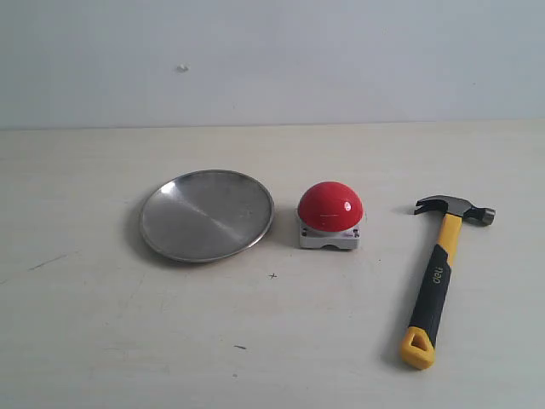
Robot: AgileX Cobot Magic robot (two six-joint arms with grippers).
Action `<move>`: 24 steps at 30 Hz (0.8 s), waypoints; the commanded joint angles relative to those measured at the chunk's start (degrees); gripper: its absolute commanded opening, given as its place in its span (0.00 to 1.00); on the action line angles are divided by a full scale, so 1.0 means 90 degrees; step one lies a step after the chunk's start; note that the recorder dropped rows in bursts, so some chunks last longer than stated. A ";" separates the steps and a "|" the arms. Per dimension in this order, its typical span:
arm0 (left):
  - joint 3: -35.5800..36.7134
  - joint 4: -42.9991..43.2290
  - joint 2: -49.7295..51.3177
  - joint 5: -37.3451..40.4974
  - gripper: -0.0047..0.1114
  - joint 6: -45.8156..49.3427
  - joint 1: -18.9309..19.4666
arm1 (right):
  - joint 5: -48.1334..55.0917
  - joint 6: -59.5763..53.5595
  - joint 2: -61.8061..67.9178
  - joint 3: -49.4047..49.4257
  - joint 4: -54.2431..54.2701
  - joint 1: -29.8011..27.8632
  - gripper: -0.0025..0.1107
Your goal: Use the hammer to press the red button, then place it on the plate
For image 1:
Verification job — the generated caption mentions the round steel plate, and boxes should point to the round steel plate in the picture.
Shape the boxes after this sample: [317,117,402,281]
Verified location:
[139,170,274,263]

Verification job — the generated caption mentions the red dome push button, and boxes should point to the red dome push button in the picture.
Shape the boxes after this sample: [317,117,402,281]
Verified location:
[297,181,365,251]

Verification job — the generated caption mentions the yellow black claw hammer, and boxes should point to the yellow black claw hammer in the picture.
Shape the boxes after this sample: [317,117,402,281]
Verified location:
[400,195,496,370]

